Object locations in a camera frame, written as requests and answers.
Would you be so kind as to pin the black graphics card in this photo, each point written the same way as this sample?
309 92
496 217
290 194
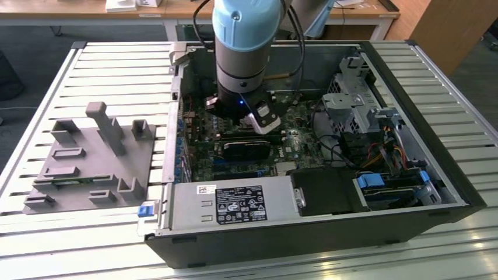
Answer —
245 151

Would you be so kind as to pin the white black-faced wrist camera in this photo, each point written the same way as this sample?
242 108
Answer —
269 124

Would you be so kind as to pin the black open PC case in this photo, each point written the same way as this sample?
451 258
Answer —
273 248

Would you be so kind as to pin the grey parts rack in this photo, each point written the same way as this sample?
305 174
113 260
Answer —
98 163

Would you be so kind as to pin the blue case latch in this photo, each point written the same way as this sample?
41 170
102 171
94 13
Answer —
146 211

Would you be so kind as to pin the silver drive cage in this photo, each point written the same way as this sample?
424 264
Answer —
351 102

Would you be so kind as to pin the silver chipset heatsink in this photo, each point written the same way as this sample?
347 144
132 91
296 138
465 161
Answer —
285 168

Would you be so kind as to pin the wooden cabinet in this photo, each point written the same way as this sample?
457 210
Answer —
448 29

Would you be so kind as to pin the white box with dark print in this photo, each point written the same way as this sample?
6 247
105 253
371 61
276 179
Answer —
150 3

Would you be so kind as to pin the silver power supply with label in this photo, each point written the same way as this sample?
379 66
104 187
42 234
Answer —
188 210

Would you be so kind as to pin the hard disk in blue carrier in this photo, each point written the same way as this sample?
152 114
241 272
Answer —
371 181

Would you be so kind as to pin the white box wrist camera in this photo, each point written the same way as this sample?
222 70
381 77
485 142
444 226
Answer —
212 102

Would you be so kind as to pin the blue drive bay clip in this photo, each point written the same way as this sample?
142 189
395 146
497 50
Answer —
424 176

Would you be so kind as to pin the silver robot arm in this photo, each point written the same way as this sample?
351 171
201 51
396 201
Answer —
241 58

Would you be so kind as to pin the black plastic shroud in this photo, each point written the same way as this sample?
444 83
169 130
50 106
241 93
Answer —
327 189

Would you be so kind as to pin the green motherboard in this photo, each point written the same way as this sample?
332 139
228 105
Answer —
300 146

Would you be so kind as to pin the green RAM stick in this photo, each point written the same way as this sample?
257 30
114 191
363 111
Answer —
74 182

